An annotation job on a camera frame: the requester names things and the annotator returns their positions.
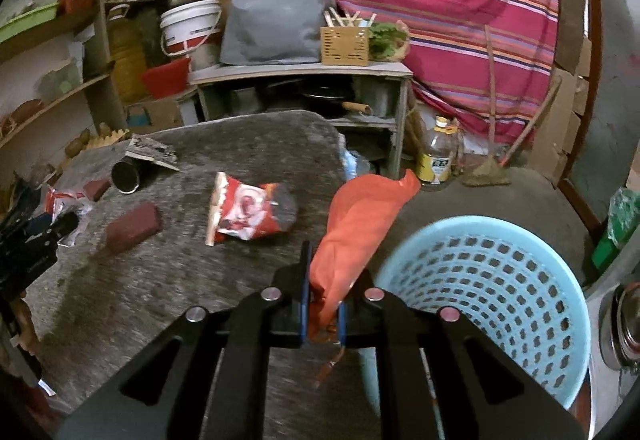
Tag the black plastic crate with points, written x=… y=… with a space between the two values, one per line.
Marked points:
x=17 y=200

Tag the blue plastic basket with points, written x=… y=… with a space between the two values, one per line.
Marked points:
x=500 y=280

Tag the large maroon box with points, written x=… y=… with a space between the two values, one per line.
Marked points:
x=132 y=227

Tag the large red plastic basket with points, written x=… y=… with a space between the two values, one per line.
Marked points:
x=165 y=77

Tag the small maroon box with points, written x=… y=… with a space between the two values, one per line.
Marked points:
x=96 y=189

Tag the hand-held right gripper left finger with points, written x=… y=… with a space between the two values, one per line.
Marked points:
x=302 y=315

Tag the sweet potato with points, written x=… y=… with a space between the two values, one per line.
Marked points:
x=27 y=112

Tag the green plastic tray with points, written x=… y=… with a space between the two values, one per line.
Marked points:
x=25 y=24

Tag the clear plastic box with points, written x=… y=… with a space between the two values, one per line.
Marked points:
x=60 y=77

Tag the green plastic bag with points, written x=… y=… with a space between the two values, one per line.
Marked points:
x=617 y=230

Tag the stack of cardboard pieces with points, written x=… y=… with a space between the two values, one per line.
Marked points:
x=555 y=149

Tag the red snack bag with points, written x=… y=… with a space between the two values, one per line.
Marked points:
x=245 y=212

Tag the grey cushion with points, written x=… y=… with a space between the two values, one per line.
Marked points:
x=275 y=24

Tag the red white clear wrapper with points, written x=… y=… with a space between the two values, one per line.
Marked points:
x=62 y=202

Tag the yellow oil jug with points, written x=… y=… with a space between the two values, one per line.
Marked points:
x=125 y=54

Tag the wooden shelf unit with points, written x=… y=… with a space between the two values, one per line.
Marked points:
x=102 y=69

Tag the low wooden cabinet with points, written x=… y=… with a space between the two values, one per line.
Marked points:
x=300 y=69

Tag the straw broom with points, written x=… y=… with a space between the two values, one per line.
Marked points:
x=485 y=174

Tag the yellow egg tray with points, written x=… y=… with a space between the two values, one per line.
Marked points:
x=107 y=139

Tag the bag of leafy greens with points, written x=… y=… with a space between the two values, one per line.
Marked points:
x=387 y=42

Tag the orange wrapper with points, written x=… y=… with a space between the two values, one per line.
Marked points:
x=355 y=220

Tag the grey door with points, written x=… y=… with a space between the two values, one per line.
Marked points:
x=610 y=69

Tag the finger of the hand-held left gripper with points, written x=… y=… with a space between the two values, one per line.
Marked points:
x=55 y=230

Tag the bundle of chopsticks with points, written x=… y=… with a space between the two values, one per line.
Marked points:
x=340 y=19

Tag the cooking oil bottle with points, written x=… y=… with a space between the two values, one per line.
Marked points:
x=435 y=159

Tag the grey metal pot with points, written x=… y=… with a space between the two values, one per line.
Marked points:
x=243 y=102

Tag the wooden utensil holder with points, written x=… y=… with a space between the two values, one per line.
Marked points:
x=345 y=47

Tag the cardboard box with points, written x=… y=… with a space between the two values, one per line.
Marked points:
x=162 y=114

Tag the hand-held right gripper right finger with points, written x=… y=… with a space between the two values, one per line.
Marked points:
x=343 y=327

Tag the teal bag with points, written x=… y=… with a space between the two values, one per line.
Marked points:
x=137 y=118

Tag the black white patterned packet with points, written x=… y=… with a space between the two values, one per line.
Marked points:
x=150 y=152

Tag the black can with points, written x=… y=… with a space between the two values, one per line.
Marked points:
x=127 y=174

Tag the bluish plastic bag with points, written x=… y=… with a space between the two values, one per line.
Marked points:
x=356 y=159

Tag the white plastic bucket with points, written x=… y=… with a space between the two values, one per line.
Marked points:
x=190 y=27

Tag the wooden stick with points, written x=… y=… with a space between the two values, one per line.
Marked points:
x=530 y=124

